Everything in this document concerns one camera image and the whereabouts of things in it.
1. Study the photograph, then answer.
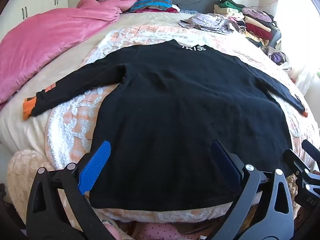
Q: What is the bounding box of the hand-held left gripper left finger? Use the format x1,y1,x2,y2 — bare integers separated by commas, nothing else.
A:
26,140,112,240

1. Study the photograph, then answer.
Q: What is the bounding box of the black sweater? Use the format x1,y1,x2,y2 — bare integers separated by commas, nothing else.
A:
31,39,309,212

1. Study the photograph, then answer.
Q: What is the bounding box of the pink blanket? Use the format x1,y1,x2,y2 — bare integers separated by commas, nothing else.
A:
0,0,138,105

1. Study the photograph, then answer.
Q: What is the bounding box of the beige bed blanket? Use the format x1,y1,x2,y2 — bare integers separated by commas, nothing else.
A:
0,11,250,153

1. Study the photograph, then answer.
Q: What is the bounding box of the stack of folded clothes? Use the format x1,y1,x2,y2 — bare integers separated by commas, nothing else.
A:
214,0,278,48

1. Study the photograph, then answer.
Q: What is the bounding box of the grey chair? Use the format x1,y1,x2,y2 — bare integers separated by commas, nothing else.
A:
269,25,282,48

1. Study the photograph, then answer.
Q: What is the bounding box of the maroon folded garment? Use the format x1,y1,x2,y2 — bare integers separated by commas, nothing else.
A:
136,5,180,14

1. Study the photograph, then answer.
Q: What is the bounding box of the orange and white quilt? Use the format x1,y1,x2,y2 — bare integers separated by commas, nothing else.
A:
45,25,320,224

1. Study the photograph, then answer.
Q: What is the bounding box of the pink dotted cloth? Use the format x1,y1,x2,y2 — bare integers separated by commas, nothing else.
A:
102,221,213,240

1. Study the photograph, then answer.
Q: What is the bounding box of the striped folded garment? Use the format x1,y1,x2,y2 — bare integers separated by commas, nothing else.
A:
127,0,173,12

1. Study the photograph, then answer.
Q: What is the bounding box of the cream curtain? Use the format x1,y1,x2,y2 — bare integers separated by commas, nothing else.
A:
272,0,320,98

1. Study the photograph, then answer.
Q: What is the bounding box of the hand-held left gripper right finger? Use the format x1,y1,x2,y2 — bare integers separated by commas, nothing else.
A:
211,140,295,240

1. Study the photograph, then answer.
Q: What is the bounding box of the lilac crumpled garment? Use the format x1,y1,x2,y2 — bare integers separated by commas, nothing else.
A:
179,14,240,34

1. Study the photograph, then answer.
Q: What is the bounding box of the cream fluffy blanket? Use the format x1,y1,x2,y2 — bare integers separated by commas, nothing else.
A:
6,150,83,230

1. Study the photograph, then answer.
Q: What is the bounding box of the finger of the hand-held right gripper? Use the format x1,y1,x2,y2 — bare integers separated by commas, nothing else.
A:
301,139,320,161
282,149,313,181

